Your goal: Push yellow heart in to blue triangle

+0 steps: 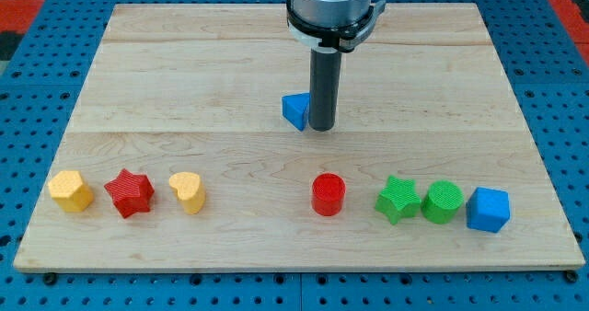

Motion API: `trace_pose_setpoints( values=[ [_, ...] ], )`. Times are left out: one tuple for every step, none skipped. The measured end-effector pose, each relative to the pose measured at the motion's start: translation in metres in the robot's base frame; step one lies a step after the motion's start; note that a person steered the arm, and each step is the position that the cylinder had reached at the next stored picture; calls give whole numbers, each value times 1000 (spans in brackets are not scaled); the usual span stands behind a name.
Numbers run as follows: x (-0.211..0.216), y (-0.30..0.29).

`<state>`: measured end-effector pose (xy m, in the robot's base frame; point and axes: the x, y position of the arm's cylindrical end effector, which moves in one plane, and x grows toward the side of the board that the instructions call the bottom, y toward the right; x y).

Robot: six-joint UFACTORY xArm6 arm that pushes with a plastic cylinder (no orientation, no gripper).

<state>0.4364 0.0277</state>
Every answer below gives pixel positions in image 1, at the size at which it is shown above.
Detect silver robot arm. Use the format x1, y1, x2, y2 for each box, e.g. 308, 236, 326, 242
284, 0, 387, 54

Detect yellow heart block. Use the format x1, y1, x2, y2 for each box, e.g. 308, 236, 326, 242
168, 172, 206, 214

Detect green star block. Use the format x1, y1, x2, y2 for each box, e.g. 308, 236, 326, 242
375, 176, 422, 225

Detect red star block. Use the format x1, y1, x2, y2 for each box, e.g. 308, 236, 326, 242
104, 168, 155, 219

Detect blue cube block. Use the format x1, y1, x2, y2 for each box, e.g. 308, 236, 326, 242
467, 187, 511, 233

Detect blue triangle block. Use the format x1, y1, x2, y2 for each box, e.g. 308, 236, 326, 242
282, 92, 310, 131

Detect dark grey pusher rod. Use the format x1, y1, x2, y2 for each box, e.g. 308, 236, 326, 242
308, 50, 341, 132

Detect yellow hexagon block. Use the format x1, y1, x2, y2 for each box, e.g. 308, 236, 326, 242
47, 170, 94, 213

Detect green cylinder block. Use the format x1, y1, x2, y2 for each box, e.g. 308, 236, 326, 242
422, 180, 464, 225

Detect wooden board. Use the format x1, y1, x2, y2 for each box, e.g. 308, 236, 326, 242
14, 3, 585, 273

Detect red cylinder block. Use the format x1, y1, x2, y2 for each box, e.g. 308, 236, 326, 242
311, 173, 346, 216

